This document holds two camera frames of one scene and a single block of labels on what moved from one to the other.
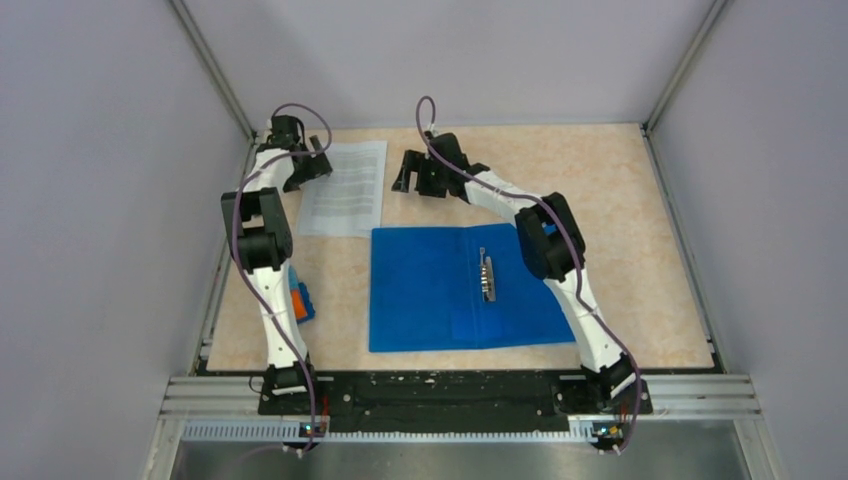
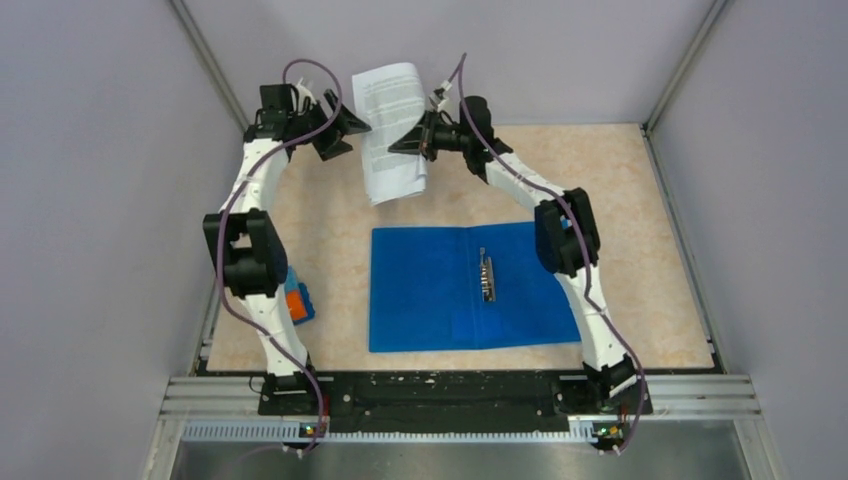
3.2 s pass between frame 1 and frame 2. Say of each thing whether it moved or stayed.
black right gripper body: moved
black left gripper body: moved
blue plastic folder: stayed
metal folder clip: stayed
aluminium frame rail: stayed
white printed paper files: moved
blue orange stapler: stayed
